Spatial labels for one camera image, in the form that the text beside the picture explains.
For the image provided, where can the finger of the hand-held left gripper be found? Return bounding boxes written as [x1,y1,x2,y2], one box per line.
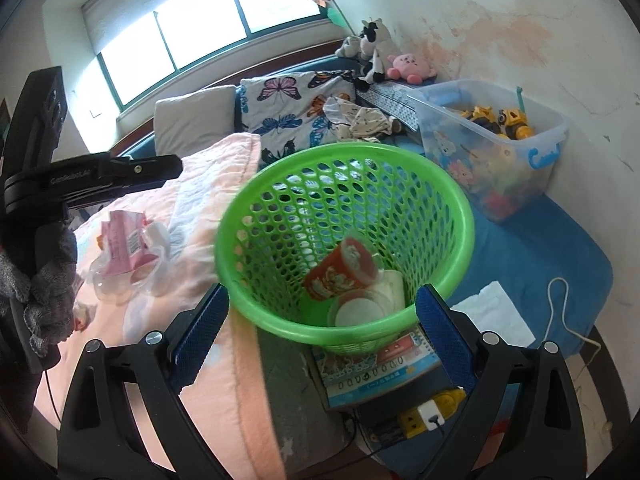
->
[111,155,182,184]
[66,182,166,210]

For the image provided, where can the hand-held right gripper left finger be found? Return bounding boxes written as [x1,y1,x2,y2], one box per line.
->
[57,282,231,480]

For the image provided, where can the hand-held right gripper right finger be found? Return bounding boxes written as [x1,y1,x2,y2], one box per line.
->
[415,284,587,480]

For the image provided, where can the pink drink carton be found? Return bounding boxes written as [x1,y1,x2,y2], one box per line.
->
[99,210,158,277]

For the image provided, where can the clear plastic packaging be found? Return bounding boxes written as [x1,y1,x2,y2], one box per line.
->
[75,220,173,307]

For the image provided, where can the green plastic mesh basket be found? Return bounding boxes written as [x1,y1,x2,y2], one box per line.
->
[215,142,476,356]

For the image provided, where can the person's left hand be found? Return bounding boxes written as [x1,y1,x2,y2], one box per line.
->
[0,225,81,358]

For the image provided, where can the white paper tissue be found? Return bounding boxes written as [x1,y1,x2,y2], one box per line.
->
[450,280,536,348]

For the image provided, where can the grey pillow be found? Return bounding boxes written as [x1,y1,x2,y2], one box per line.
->
[154,85,237,157]

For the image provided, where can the pink blanket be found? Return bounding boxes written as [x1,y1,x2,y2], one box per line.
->
[35,132,288,480]

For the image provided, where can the white plug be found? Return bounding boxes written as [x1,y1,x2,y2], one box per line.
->
[417,400,446,423]

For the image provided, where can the clear plastic cup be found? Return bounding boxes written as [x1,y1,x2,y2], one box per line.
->
[327,269,407,330]

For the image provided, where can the yellow power strip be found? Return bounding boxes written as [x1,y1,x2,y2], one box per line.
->
[372,387,468,443]

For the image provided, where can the blue illustrated box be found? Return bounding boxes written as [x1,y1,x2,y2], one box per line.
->
[305,327,443,411]

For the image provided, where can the blue bed sheet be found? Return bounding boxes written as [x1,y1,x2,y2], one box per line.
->
[395,135,615,361]

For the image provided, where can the red paper cup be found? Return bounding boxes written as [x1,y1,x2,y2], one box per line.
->
[302,237,381,303]

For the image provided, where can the large butterfly print pillow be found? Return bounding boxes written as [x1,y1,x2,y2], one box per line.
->
[235,70,358,168]

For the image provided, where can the window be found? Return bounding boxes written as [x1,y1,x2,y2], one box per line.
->
[82,0,321,108]

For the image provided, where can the clear plastic storage box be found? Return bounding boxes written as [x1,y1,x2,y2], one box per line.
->
[406,78,571,223]

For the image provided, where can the blue bed headboard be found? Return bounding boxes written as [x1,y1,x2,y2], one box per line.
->
[110,52,362,158]

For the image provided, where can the crumpled patterned baby clothes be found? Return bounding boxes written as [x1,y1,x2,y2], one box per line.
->
[324,95,402,143]

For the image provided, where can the yellow toy truck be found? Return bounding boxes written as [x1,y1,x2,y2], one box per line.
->
[497,107,536,141]
[460,105,502,133]

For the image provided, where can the grey plush toy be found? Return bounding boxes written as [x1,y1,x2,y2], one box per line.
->
[335,35,364,59]

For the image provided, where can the blue dotted cloth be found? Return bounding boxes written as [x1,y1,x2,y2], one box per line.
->
[357,80,426,131]

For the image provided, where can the black and white cow plush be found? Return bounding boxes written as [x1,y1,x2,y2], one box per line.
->
[356,17,394,86]

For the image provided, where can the pink round plush toy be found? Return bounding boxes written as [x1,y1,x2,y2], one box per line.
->
[387,52,437,84]

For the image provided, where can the white cord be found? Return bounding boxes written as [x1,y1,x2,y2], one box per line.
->
[544,277,603,376]

